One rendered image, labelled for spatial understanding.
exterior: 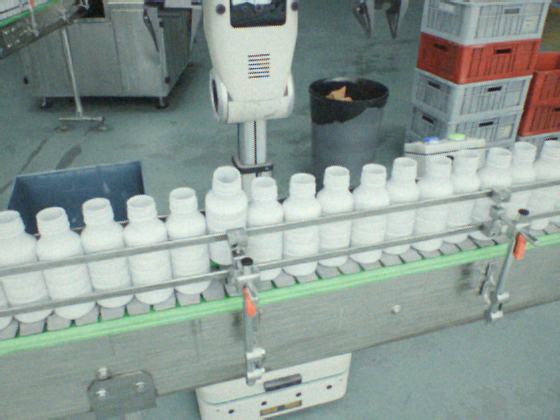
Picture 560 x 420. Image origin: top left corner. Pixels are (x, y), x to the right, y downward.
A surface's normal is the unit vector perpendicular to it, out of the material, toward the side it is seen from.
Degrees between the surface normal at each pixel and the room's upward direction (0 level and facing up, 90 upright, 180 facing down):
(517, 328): 0
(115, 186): 90
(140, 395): 90
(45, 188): 90
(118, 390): 90
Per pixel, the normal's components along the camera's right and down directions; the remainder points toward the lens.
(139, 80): -0.02, 0.52
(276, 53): 0.29, 0.51
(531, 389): 0.00, -0.85
